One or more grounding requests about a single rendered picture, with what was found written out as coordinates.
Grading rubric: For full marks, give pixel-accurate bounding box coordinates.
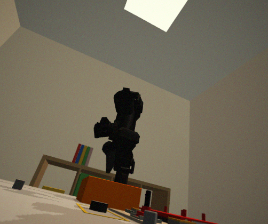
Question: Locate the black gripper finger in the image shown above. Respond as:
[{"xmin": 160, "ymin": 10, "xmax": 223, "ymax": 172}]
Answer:
[
  {"xmin": 103, "ymin": 149, "xmax": 115, "ymax": 173},
  {"xmin": 113, "ymin": 139, "xmax": 136, "ymax": 171}
]

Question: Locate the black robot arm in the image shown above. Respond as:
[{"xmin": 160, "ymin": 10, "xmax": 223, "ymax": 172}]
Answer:
[{"xmin": 93, "ymin": 87, "xmax": 143, "ymax": 185}]

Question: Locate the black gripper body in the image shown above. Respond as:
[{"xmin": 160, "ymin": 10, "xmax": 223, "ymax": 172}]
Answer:
[{"xmin": 102, "ymin": 118, "xmax": 140, "ymax": 152}]

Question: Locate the black wheel with beige hub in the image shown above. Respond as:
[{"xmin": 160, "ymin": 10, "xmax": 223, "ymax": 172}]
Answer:
[{"xmin": 89, "ymin": 200, "xmax": 108, "ymax": 213}]

